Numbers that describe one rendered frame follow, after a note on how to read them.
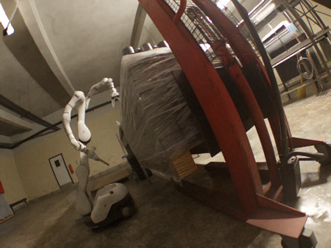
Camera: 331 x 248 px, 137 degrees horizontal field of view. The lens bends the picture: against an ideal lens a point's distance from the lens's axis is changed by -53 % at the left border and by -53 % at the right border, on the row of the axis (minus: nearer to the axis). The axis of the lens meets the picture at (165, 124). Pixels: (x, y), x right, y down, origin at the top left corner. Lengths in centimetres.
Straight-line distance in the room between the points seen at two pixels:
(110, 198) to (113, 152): 711
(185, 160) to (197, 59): 44
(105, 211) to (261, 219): 132
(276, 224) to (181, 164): 49
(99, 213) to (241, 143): 138
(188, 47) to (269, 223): 77
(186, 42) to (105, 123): 833
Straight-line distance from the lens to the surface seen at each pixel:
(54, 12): 469
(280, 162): 75
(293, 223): 61
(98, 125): 877
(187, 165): 64
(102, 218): 155
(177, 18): 66
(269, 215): 66
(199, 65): 56
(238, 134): 54
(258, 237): 84
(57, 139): 947
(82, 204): 167
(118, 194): 149
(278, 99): 70
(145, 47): 87
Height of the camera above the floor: 68
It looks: 4 degrees up
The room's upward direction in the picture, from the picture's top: 25 degrees counter-clockwise
